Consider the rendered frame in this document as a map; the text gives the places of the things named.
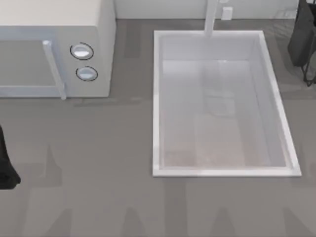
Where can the large microwave knob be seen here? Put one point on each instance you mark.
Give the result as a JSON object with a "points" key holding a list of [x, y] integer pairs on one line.
{"points": [[81, 51]]}

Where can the white sink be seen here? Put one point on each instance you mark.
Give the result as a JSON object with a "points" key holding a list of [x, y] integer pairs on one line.
{"points": [[222, 108]]}

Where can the small microwave knob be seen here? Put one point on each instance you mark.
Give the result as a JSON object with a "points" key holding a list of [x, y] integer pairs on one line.
{"points": [[86, 73]]}

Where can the tall white tap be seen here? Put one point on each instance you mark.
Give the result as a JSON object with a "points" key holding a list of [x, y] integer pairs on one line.
{"points": [[210, 17]]}

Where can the white wall socket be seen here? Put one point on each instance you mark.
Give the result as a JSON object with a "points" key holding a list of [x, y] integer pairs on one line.
{"points": [[226, 13]]}

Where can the pale microwave oven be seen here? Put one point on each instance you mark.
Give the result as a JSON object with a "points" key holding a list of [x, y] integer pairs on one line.
{"points": [[74, 22]]}

